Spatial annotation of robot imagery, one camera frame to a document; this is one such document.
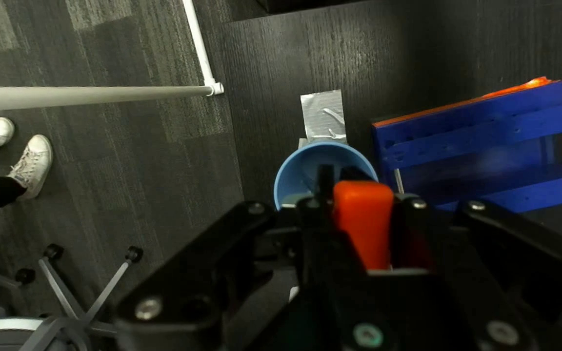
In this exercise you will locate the orange block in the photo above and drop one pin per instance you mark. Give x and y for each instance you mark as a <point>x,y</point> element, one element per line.
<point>362,220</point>

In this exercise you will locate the blue plastic cup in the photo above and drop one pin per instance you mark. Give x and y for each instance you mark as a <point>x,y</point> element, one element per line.
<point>307,169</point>

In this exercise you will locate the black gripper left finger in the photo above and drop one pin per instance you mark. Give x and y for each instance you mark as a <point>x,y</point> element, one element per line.
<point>216,273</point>

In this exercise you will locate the screwdriver with metal shaft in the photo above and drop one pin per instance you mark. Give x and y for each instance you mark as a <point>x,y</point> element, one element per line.
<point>399,181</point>

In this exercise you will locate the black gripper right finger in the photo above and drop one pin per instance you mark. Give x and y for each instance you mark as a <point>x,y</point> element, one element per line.
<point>489,273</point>

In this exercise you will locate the grey tripod legs black feet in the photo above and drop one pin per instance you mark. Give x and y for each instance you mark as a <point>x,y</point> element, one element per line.
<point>79,292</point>

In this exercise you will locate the silver tape patch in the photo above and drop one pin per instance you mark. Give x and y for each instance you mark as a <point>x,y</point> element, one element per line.
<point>323,115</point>

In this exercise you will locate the white plastic pipe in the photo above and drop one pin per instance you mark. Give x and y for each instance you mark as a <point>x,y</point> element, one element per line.
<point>87,97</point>
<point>200,45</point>

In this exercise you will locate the blue rack with orange edge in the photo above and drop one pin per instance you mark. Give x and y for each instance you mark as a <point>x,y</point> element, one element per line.
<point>489,142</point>

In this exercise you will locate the white round stand base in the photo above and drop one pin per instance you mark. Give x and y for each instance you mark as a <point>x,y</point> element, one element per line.
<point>9,323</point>

